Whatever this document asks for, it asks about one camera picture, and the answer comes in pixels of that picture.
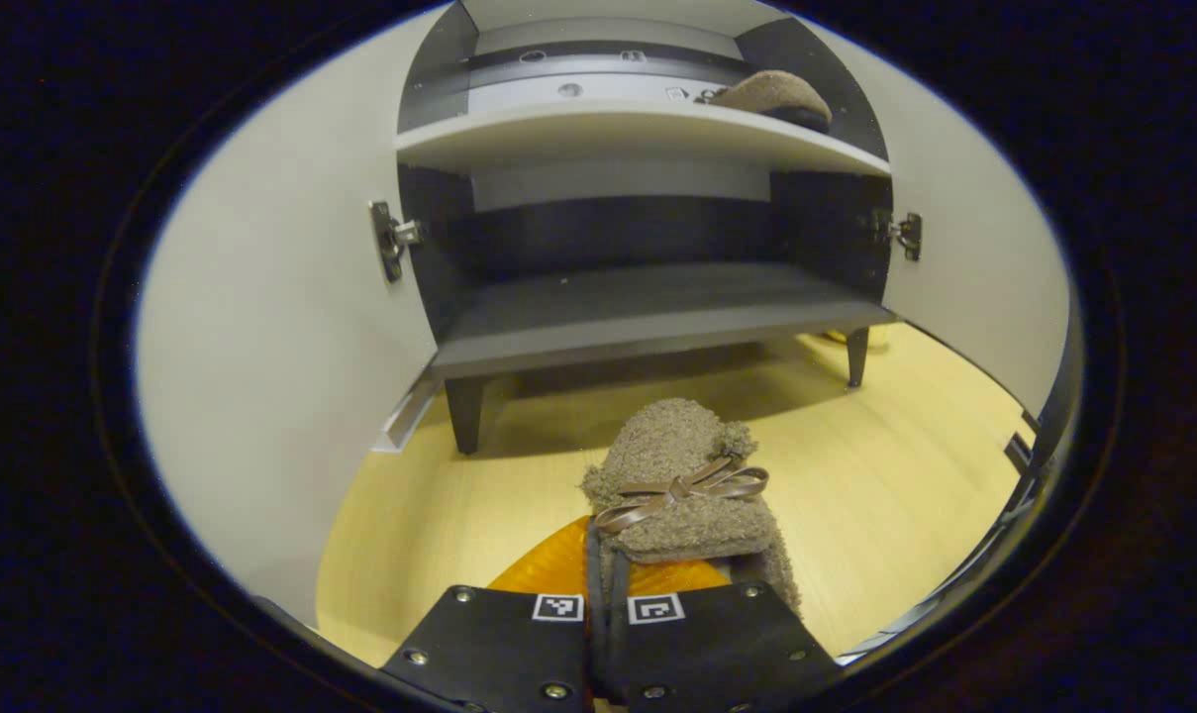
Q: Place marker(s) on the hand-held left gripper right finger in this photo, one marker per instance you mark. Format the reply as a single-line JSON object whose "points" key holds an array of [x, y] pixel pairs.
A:
{"points": [[717, 644]]}

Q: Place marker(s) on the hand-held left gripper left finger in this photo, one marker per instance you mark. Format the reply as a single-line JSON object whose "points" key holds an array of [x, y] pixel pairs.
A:
{"points": [[499, 644]]}

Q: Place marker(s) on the brown fluffy shoe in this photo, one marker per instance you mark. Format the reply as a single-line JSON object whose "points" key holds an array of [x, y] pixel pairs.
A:
{"points": [[667, 446], [771, 94]]}

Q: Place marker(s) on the grey shoe cabinet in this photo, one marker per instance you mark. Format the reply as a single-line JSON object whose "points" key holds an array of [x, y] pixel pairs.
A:
{"points": [[638, 307]]}

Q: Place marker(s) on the grey shoe cabinet door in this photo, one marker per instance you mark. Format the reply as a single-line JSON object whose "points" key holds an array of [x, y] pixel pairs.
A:
{"points": [[281, 347], [984, 287]]}

